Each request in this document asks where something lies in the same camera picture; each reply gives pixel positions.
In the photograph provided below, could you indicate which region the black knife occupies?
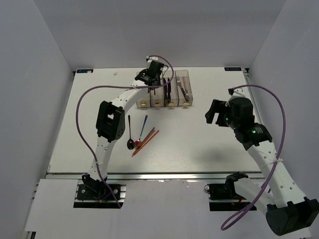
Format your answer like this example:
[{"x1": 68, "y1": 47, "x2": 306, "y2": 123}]
[{"x1": 163, "y1": 78, "x2": 169, "y2": 101}]

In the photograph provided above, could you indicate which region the blue knife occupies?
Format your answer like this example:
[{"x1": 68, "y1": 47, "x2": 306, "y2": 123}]
[{"x1": 167, "y1": 79, "x2": 171, "y2": 102}]

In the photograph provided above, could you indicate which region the black handled fork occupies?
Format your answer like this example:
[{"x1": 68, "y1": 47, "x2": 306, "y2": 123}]
[{"x1": 176, "y1": 76, "x2": 188, "y2": 101}]

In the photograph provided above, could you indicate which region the pink handled fork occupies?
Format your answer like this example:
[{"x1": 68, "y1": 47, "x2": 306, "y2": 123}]
[{"x1": 182, "y1": 76, "x2": 191, "y2": 100}]

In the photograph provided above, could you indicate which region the orange chopstick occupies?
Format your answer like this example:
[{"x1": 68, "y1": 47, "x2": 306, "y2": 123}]
[
  {"x1": 136, "y1": 129, "x2": 155, "y2": 150},
  {"x1": 132, "y1": 130, "x2": 159, "y2": 157}
]

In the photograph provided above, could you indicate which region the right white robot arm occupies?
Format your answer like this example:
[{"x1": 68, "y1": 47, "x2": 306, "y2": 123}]
[{"x1": 205, "y1": 97, "x2": 319, "y2": 236}]

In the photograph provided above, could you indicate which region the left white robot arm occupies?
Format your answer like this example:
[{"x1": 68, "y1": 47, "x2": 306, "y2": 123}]
[{"x1": 82, "y1": 57, "x2": 164, "y2": 199}]

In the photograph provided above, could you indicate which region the clear container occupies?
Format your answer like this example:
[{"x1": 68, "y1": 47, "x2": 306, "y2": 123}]
[
  {"x1": 150, "y1": 87, "x2": 164, "y2": 107},
  {"x1": 136, "y1": 71, "x2": 152, "y2": 109},
  {"x1": 175, "y1": 70, "x2": 193, "y2": 107},
  {"x1": 161, "y1": 71, "x2": 179, "y2": 107}
]

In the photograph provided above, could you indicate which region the right xdof label sticker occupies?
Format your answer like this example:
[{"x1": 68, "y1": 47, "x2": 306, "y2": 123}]
[{"x1": 224, "y1": 67, "x2": 242, "y2": 71}]

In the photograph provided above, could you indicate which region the xdof label sticker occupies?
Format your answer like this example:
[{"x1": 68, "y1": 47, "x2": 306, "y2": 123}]
[
  {"x1": 224, "y1": 67, "x2": 242, "y2": 71},
  {"x1": 76, "y1": 69, "x2": 94, "y2": 74}
]

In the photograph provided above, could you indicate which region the teal chopstick by spoon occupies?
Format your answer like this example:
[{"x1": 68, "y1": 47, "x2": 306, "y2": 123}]
[{"x1": 135, "y1": 127, "x2": 155, "y2": 148}]

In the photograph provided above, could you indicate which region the black spoon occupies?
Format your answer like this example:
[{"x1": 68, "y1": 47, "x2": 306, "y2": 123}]
[{"x1": 127, "y1": 115, "x2": 135, "y2": 150}]

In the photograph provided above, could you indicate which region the left xdof label sticker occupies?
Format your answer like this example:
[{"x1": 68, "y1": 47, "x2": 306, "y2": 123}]
[{"x1": 76, "y1": 69, "x2": 94, "y2": 74}]

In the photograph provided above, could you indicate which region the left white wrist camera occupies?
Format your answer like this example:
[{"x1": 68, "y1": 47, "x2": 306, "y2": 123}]
[{"x1": 146, "y1": 56, "x2": 159, "y2": 63}]

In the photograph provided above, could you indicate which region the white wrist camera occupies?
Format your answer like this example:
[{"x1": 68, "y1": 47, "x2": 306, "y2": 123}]
[
  {"x1": 228, "y1": 88, "x2": 246, "y2": 101},
  {"x1": 146, "y1": 56, "x2": 159, "y2": 63}
]

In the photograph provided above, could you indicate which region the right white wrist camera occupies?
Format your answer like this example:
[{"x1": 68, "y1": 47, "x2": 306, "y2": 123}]
[{"x1": 228, "y1": 88, "x2": 246, "y2": 101}]

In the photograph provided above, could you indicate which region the aluminium table right rail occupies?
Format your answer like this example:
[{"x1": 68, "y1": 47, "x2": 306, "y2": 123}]
[{"x1": 243, "y1": 67, "x2": 260, "y2": 110}]

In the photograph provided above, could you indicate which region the aluminium table rail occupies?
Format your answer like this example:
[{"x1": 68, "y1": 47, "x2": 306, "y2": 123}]
[
  {"x1": 45, "y1": 172, "x2": 264, "y2": 180},
  {"x1": 243, "y1": 67, "x2": 260, "y2": 110}
]

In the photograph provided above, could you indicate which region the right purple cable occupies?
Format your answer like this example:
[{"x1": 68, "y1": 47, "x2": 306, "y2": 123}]
[{"x1": 220, "y1": 84, "x2": 287, "y2": 231}]

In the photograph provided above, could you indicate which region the purple cable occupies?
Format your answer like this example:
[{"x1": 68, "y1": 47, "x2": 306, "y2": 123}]
[
  {"x1": 220, "y1": 84, "x2": 287, "y2": 231},
  {"x1": 76, "y1": 55, "x2": 175, "y2": 209}
]

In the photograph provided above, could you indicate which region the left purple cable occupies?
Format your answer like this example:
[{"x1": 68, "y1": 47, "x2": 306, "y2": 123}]
[{"x1": 76, "y1": 55, "x2": 175, "y2": 209}]

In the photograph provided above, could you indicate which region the aluminium table front rail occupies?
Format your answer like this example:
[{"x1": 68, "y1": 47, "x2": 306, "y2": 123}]
[{"x1": 45, "y1": 172, "x2": 264, "y2": 180}]

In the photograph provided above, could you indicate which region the blue handled iridescent spoon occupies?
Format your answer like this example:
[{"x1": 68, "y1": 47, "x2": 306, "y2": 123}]
[{"x1": 134, "y1": 115, "x2": 148, "y2": 148}]

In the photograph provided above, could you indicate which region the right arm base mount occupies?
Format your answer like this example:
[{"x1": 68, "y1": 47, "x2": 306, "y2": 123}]
[{"x1": 204, "y1": 172, "x2": 250, "y2": 212}]

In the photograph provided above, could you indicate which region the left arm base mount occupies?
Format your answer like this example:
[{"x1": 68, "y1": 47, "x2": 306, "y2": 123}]
[{"x1": 73, "y1": 174, "x2": 127, "y2": 209}]

